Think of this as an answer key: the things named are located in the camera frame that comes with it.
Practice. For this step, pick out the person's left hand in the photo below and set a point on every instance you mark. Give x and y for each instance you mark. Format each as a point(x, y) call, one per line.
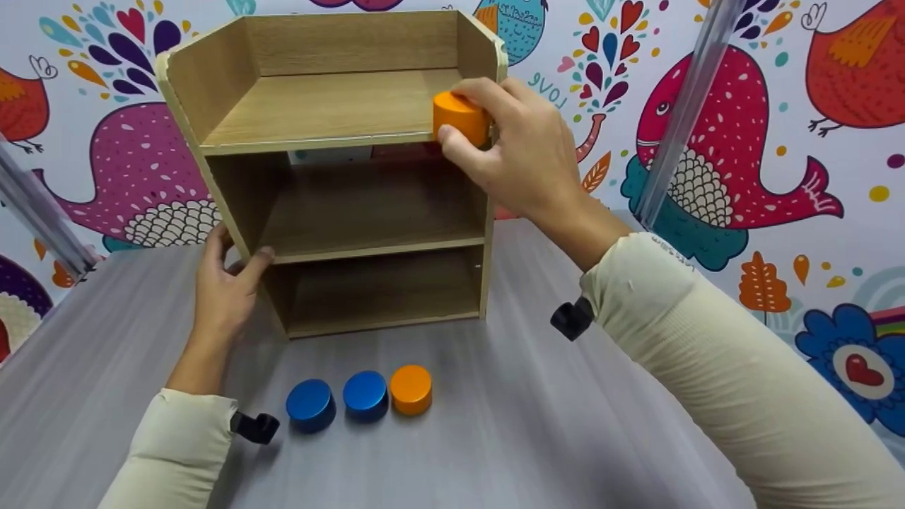
point(223, 300)

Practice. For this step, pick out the person's right hand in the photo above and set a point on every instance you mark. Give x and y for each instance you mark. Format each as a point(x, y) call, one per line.
point(527, 159)

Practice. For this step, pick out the orange cylinder block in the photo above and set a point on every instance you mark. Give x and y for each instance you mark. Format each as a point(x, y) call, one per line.
point(461, 116)
point(411, 388)

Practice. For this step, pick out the wooden shelf unit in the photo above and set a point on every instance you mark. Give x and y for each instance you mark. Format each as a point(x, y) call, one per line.
point(339, 177)

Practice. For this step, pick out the person's right forearm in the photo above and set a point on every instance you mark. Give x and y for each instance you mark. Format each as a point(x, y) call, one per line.
point(714, 367)

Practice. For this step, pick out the person's left forearm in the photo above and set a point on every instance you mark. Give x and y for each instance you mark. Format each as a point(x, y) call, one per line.
point(180, 424)

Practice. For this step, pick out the black wrist band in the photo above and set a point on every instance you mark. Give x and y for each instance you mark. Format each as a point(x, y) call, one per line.
point(572, 318)
point(254, 426)

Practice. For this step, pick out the blue cylinder block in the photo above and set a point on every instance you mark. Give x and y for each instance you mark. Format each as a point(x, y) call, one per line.
point(365, 394)
point(310, 404)

